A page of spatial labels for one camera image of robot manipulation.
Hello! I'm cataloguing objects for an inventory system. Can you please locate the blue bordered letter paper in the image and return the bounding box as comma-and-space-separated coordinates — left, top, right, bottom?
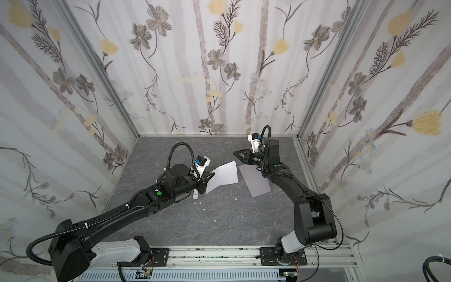
206, 161, 238, 194

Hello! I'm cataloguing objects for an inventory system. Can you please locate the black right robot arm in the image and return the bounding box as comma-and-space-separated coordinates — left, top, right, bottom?
233, 140, 337, 254

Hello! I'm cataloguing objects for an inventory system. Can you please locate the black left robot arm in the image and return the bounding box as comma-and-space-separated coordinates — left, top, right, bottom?
48, 164, 215, 282

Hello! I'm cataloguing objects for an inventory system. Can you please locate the grey paper envelope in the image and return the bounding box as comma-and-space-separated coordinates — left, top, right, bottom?
238, 164, 271, 197

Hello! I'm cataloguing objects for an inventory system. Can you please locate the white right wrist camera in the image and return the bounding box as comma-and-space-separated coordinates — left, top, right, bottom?
247, 133, 263, 153

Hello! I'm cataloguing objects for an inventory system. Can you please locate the white slotted cable duct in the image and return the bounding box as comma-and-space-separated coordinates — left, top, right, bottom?
75, 269, 287, 282

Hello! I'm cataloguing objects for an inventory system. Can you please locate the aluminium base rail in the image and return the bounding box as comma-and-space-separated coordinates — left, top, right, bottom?
91, 242, 358, 269

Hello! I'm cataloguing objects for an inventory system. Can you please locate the black corrugated cable conduit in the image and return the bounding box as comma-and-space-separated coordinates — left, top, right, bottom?
25, 206, 129, 267

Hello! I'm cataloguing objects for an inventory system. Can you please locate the black cable bundle corner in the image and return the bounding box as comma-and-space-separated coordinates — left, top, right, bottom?
422, 255, 451, 282

